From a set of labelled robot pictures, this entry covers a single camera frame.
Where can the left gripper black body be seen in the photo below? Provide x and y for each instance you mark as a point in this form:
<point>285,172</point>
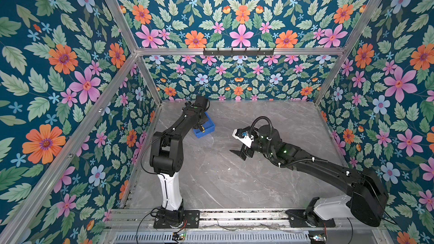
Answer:
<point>204,118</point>

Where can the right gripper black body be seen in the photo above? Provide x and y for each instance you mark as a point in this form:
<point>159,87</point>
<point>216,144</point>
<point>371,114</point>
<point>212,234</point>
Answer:
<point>257,144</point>

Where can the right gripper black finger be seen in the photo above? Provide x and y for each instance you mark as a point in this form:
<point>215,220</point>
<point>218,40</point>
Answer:
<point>247,152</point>
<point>240,153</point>

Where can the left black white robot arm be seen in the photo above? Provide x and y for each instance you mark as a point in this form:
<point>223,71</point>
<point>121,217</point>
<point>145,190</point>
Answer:
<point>167,155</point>

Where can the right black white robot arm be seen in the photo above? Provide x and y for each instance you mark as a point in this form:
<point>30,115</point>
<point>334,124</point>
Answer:
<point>364,196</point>

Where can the blue plastic bin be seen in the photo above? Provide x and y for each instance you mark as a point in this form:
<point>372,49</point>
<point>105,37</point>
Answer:
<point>208,125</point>

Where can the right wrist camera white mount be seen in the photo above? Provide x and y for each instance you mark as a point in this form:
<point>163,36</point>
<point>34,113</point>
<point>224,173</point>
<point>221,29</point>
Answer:
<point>243,136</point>

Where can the black wall hook rail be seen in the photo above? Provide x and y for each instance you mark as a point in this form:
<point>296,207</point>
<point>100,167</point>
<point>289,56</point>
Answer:
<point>238,52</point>

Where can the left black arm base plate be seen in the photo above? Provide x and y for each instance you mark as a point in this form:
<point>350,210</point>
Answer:
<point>177,219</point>

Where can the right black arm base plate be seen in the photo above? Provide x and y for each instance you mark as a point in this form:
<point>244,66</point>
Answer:
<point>299,218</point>

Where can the white slotted cable duct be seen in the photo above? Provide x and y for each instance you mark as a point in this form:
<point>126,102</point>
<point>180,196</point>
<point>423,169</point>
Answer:
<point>212,237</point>

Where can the aluminium front mounting rail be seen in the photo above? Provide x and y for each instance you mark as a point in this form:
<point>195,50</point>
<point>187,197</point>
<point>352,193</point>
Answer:
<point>276,219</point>

